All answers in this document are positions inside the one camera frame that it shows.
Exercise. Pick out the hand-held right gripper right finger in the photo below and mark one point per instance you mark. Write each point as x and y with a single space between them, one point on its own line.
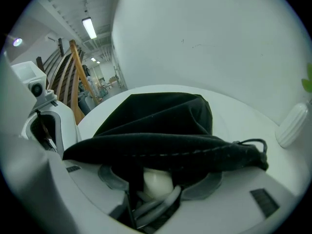
231 208

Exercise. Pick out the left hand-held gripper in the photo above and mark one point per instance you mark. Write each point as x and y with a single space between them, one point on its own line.
29 73

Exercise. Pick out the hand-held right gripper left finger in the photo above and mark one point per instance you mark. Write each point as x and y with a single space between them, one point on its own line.
80 194

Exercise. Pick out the cream hair dryer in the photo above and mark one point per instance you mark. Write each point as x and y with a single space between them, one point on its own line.
156 181

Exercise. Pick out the grey bin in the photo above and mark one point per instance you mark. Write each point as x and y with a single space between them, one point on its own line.
85 103

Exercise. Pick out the round spot light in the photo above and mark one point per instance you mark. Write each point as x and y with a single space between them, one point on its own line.
17 42

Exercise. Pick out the white ribbed vase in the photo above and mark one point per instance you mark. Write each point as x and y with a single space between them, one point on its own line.
292 124

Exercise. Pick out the long ceiling light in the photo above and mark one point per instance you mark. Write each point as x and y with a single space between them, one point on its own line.
89 28

